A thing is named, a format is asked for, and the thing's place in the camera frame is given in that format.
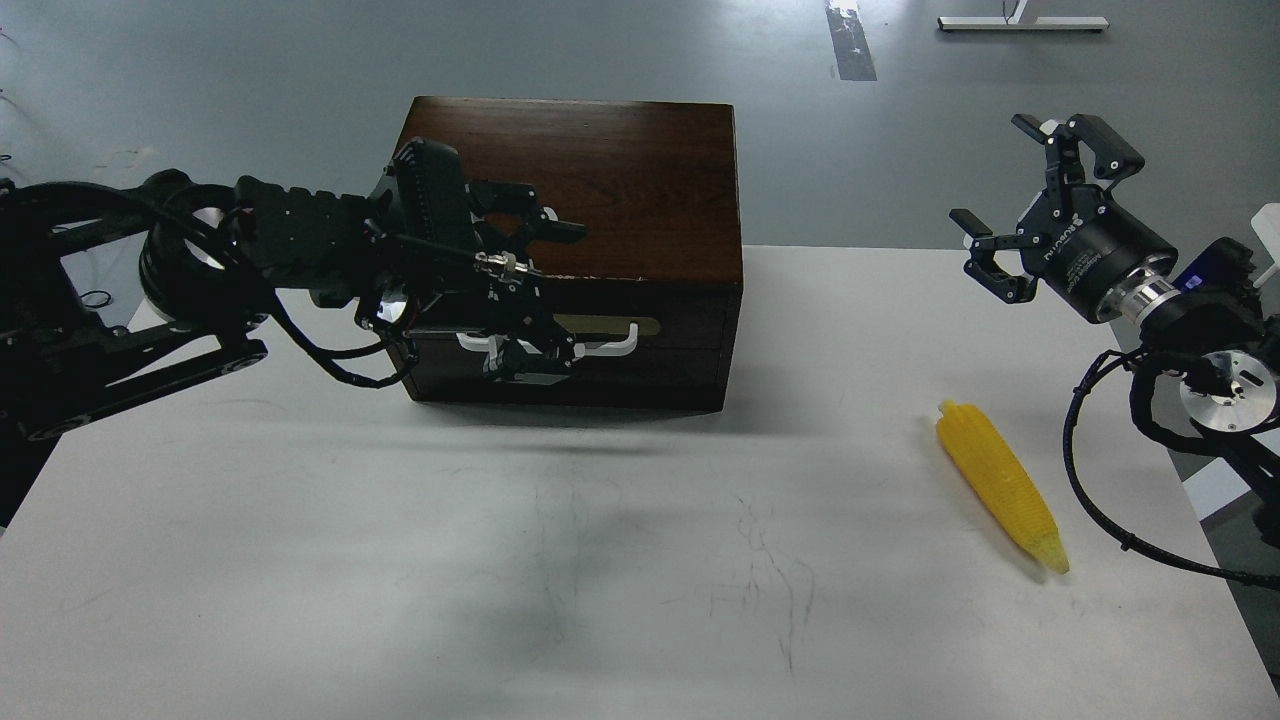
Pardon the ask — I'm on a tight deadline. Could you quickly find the grey floor tape strip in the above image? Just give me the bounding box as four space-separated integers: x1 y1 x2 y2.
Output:
824 1 878 82

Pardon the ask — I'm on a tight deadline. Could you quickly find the wooden drawer with white handle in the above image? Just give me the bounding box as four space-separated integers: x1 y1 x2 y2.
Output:
388 275 744 366

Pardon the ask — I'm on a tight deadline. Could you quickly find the white floor stand base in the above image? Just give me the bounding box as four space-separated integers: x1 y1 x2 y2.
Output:
936 1 1111 33

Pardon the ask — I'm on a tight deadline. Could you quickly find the yellow corn cob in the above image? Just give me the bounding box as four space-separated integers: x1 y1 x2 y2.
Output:
934 398 1070 575

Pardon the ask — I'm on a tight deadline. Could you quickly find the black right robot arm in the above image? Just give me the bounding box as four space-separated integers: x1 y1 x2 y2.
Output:
948 114 1277 546

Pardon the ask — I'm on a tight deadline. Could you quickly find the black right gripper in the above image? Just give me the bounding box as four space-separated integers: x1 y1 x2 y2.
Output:
948 111 1179 324

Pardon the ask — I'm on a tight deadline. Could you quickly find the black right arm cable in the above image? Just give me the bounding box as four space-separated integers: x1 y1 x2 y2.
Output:
1062 350 1280 591

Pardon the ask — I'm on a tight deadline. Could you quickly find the dark wooden drawer cabinet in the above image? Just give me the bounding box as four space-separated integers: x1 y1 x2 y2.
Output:
390 97 744 413

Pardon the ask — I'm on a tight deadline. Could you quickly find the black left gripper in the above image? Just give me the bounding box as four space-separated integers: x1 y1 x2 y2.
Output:
375 138 588 386

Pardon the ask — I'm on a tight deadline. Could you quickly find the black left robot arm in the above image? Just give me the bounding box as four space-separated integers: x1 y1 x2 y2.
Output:
1 138 588 500

